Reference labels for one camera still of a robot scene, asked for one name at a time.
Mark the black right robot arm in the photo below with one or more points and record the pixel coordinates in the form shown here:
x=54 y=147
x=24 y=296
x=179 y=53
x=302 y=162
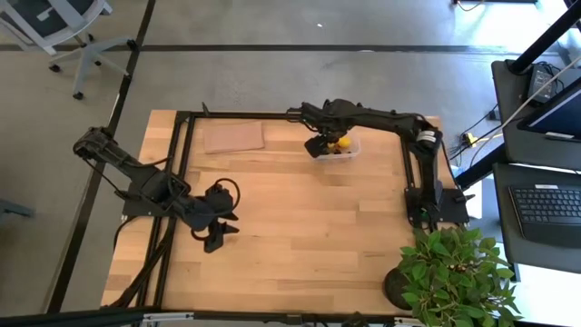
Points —
x=426 y=159

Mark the black keyboard desk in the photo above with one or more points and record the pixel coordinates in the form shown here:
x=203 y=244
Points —
x=504 y=227

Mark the black monitor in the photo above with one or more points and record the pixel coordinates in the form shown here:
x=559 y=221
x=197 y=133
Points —
x=558 y=113

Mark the black floor bar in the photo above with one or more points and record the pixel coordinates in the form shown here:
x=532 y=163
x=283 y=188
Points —
x=481 y=168

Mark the dark blackberry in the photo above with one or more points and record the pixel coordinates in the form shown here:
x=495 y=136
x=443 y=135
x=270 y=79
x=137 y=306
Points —
x=337 y=151

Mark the black wall plug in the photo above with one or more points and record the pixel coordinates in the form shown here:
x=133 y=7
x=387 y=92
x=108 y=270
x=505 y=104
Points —
x=494 y=114

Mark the clear plastic tupperware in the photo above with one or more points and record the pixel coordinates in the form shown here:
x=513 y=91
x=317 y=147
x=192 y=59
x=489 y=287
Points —
x=351 y=154

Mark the dark round plant pot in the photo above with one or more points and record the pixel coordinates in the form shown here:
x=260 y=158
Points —
x=395 y=288

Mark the yellow lemon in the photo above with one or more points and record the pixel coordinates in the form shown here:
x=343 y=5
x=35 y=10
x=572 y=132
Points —
x=343 y=142

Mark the black aluminium table frame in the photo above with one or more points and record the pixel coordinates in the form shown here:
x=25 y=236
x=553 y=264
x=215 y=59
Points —
x=249 y=116

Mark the yellow plug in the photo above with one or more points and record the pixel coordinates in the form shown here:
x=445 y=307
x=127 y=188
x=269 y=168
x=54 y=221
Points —
x=469 y=137

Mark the black monitor desk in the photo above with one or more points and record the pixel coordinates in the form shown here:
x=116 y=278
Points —
x=508 y=113

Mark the silver metal bracket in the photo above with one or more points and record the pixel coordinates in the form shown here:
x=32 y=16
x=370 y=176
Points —
x=168 y=316

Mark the black power brick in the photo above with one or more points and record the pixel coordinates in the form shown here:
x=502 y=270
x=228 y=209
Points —
x=542 y=82

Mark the black keyboard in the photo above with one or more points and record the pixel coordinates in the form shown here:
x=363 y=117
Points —
x=544 y=213

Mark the green leafy plant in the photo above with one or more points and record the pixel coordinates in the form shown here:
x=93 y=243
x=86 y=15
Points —
x=454 y=277

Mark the grey mesh office chair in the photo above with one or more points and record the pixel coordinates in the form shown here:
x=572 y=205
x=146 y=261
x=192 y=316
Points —
x=27 y=18

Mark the brown wooden board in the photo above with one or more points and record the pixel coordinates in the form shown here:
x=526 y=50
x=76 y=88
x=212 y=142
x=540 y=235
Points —
x=233 y=136

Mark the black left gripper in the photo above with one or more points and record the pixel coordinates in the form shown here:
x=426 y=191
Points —
x=209 y=206

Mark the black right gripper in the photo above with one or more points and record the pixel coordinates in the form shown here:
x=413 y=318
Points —
x=333 y=129

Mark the black frame bracket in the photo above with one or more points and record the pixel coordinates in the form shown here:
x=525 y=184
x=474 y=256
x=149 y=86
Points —
x=205 y=110

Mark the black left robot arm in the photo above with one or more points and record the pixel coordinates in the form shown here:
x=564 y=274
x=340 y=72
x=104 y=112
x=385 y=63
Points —
x=136 y=177

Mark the black slanted pole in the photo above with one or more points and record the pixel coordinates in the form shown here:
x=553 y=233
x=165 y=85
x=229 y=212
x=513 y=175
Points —
x=544 y=38

